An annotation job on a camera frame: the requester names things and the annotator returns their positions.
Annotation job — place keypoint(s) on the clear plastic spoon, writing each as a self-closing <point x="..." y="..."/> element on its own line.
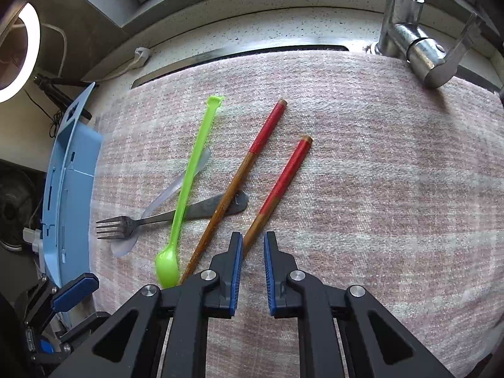
<point x="165" y="197"/>

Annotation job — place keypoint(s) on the black tripod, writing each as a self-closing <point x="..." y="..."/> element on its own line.
<point x="59" y="94"/>

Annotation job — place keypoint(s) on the blue slotted basket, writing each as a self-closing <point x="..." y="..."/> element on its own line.
<point x="78" y="145"/>

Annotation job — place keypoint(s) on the red-tipped bamboo chopstick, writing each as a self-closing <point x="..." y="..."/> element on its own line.
<point x="267" y="126"/>
<point x="291" y="165"/>

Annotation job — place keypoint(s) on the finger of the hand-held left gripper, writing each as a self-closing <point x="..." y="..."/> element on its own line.
<point x="75" y="291"/>

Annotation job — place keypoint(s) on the chrome faucet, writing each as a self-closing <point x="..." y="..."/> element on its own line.
<point x="413" y="35"/>

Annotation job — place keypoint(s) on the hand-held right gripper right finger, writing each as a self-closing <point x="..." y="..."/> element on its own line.
<point x="271" y="275"/>

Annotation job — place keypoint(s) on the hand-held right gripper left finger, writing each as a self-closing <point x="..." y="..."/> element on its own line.
<point x="235" y="275"/>

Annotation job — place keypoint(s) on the white power plug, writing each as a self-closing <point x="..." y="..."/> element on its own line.
<point x="141" y="57"/>

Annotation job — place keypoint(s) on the pink plaid cloth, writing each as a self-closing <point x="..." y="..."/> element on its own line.
<point x="393" y="204"/>

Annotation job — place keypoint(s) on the green plastic spoon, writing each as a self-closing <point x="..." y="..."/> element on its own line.
<point x="167" y="269"/>

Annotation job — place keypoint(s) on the metal fork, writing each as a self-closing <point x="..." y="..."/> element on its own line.
<point x="114" y="226"/>

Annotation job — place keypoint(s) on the grey plug adapter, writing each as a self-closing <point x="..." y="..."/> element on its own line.
<point x="31" y="240"/>

